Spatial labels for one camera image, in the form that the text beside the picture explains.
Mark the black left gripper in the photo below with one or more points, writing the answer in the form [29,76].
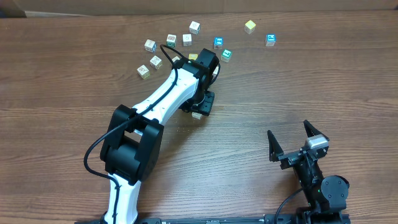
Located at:
[206,103]

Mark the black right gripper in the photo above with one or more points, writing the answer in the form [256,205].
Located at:
[296,155]

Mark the white block elephant picture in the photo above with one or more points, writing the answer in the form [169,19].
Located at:
[196,115]

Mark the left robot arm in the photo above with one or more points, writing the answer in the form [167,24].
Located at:
[131,147]

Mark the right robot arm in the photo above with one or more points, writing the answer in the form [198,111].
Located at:
[326,196]

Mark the white block red letter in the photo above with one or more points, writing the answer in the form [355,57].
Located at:
[215,71]

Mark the yellow K block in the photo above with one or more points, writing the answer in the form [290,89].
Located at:
[193,56]

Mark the white block red side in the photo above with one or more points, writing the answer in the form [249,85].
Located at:
[176,58]

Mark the green L block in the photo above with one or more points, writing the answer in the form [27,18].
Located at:
[226,55]

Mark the white X block yellow side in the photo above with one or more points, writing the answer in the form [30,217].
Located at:
[156,62]

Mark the blue T block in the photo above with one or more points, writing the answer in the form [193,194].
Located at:
[218,43]

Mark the plain white number block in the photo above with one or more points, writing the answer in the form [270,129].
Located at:
[187,40]

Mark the white block green side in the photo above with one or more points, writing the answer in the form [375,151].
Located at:
[171,40]

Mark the white block top centre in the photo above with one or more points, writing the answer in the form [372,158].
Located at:
[194,27]

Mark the white block blue side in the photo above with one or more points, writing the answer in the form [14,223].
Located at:
[150,45]

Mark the yellow top block far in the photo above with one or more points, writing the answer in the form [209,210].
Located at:
[250,27]

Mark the blue P block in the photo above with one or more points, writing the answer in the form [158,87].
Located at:
[270,40]

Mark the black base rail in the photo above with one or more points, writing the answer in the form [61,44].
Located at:
[217,220]

